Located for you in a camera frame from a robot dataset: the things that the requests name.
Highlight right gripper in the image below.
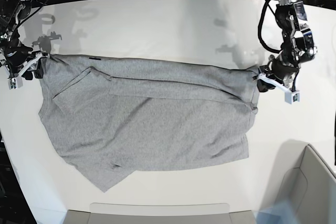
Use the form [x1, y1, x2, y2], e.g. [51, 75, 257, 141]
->
[1, 45, 44, 80]

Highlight grey bin right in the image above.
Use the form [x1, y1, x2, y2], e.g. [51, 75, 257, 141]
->
[275, 145, 335, 223]

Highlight grey T-shirt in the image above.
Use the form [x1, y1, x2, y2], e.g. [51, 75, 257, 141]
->
[39, 55, 259, 191]

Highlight grey bin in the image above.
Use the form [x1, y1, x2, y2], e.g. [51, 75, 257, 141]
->
[64, 203, 256, 223]
[275, 145, 335, 223]

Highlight blue translucent sheet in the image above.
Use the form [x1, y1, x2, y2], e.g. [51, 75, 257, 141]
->
[254, 200, 299, 224]

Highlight grey bin bottom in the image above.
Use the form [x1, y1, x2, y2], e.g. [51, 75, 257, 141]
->
[64, 203, 256, 223]

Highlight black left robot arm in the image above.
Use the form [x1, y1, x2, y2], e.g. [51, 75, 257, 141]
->
[258, 0, 317, 92]

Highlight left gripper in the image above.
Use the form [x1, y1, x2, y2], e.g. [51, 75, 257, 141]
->
[257, 56, 299, 93]

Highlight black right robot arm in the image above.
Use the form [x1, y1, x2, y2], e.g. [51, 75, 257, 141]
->
[1, 0, 49, 88]

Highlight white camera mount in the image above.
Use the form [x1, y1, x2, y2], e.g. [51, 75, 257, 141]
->
[8, 51, 50, 89]
[253, 73, 300, 104]

